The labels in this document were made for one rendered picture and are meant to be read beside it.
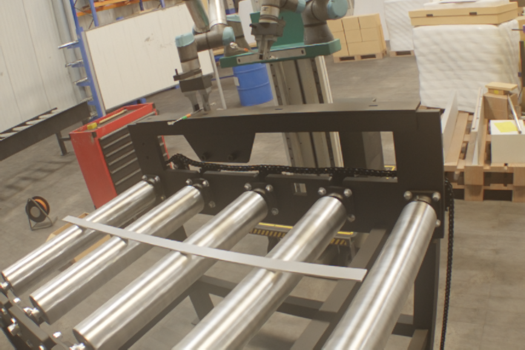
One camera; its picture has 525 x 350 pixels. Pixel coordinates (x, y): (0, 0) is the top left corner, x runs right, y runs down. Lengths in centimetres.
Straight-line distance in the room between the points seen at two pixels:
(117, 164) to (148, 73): 274
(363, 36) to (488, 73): 556
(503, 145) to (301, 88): 145
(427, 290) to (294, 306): 62
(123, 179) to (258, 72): 390
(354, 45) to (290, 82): 730
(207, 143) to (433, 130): 84
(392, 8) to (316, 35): 751
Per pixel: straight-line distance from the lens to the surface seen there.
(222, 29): 168
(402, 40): 943
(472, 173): 290
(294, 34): 216
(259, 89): 686
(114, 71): 588
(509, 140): 285
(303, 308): 175
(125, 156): 353
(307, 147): 243
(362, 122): 119
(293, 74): 231
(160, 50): 607
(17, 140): 626
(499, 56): 429
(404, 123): 116
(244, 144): 145
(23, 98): 1168
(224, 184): 159
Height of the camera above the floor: 149
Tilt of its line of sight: 19 degrees down
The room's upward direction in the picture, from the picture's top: 13 degrees counter-clockwise
